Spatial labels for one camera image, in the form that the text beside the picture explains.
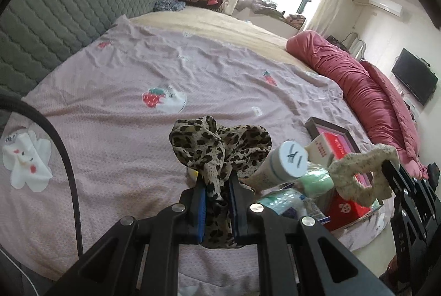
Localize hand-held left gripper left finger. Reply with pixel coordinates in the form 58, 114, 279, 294
45, 175, 207, 296

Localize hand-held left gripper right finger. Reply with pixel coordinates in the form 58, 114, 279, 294
227, 174, 395, 296

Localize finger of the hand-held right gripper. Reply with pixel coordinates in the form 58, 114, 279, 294
381, 160, 441, 271
418, 163, 441, 210

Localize leopard print scrunchie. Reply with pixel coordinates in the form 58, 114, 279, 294
169, 115, 273, 248

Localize cream speckled scrunchie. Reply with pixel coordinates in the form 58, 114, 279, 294
329, 143, 400, 205

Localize green sponge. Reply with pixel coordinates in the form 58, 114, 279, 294
294, 163, 336, 198

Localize blue and white packet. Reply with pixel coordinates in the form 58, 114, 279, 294
257, 189, 331, 224

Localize red tissue pack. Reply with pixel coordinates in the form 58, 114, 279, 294
324, 191, 373, 231

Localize white tube with round cap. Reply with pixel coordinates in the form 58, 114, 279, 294
246, 141, 309, 191

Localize pink book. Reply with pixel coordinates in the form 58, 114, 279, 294
315, 125, 361, 159

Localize pink strawberry print blanket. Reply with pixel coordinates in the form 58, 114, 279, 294
0, 15, 393, 296

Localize black television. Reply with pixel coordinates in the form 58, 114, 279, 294
391, 48, 439, 106

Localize small cream carton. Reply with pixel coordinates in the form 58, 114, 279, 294
303, 132, 335, 166

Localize red comforter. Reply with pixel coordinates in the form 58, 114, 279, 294
286, 30, 429, 179

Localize white metal rack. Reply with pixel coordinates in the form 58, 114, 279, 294
345, 32, 366, 60

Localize black bag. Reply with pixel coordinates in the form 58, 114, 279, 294
326, 35, 348, 49

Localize white air conditioner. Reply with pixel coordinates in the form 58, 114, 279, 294
368, 0, 403, 17

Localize beige bed sheet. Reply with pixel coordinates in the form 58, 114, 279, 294
129, 5, 311, 66

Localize patterned bag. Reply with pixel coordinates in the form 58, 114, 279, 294
283, 14, 307, 29

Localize blue patterned cloth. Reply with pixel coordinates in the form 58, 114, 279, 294
153, 0, 187, 12

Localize clothes on window sill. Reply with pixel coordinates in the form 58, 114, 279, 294
236, 0, 286, 19

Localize grey quilted headboard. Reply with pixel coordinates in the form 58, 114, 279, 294
0, 0, 180, 100

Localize black cable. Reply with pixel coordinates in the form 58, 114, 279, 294
0, 98, 85, 257

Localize white cable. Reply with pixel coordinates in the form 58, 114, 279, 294
0, 248, 38, 296

